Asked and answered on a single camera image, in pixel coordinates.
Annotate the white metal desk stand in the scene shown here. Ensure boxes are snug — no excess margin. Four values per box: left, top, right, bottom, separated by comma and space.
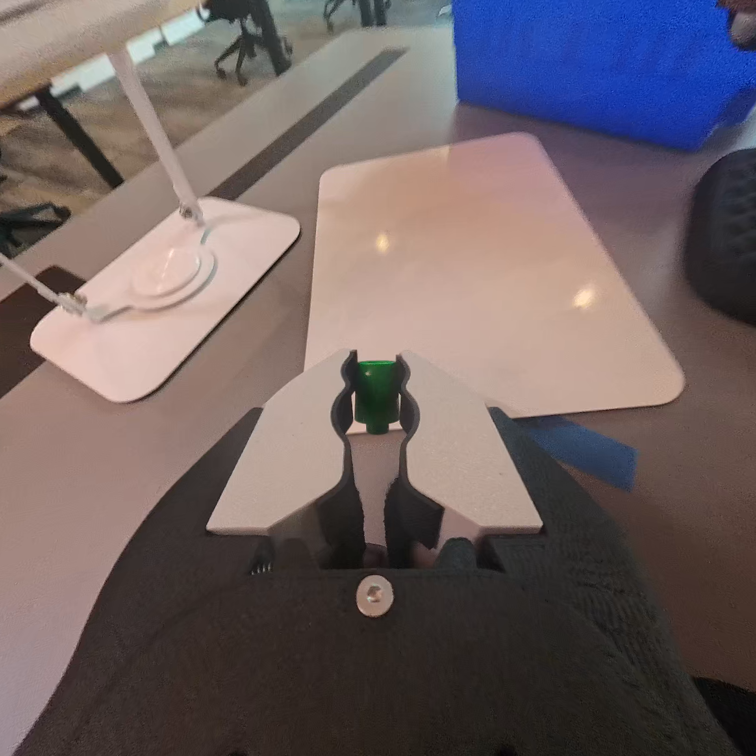
0, 0, 302, 404

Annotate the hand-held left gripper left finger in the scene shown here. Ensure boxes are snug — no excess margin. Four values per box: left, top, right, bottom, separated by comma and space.
204, 348, 367, 567

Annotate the blue tape strip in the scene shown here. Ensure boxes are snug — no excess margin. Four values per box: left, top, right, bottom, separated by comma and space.
520, 416, 639, 491

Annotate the black office chair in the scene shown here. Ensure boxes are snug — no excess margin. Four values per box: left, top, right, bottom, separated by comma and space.
204, 0, 293, 86

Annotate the blue plastic storage bin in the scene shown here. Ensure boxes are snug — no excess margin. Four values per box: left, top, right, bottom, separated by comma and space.
452, 0, 756, 151

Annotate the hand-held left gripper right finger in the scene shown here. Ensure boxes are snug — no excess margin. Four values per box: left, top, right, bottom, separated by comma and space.
384, 350, 544, 567

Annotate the white whiteboard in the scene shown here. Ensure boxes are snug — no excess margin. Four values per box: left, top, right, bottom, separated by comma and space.
304, 131, 686, 420

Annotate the black textured cushion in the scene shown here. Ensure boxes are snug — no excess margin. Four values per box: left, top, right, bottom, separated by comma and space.
684, 148, 756, 326

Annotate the green marker cap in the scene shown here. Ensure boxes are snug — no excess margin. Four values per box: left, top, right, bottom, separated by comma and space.
353, 358, 402, 437

